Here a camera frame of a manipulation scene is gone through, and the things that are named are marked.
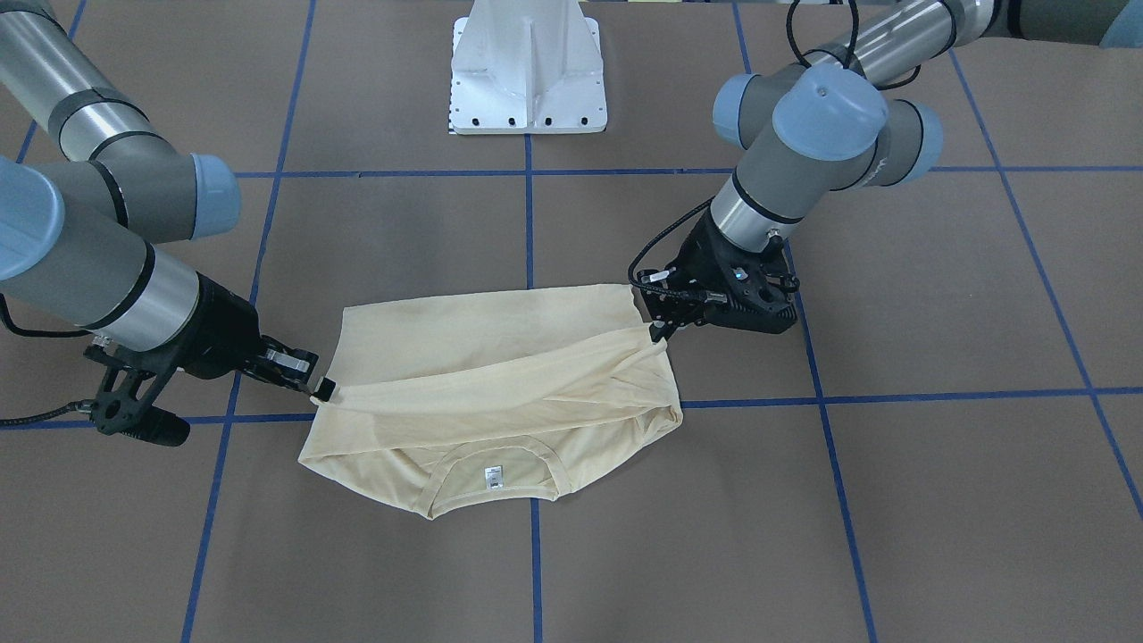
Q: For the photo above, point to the cream long-sleeve printed shirt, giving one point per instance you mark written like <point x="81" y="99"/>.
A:
<point x="444" y="402"/>

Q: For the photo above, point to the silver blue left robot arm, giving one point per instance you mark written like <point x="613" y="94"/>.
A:
<point x="823" y="124"/>

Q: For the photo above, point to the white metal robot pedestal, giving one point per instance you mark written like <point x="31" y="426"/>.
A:
<point x="527" y="67"/>

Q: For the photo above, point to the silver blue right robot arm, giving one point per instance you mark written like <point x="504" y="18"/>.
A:
<point x="82" y="238"/>

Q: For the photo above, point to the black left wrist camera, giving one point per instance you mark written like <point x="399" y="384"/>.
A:
<point x="759" y="298"/>

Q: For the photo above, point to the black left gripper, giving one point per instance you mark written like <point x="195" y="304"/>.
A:
<point x="699" y="256"/>

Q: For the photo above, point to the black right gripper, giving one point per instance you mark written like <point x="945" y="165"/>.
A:
<point x="221" y="328"/>

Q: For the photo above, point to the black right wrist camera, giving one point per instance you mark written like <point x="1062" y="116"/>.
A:
<point x="124" y="403"/>

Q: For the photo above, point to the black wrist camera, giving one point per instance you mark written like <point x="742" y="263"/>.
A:
<point x="759" y="298"/>
<point x="124" y="403"/>

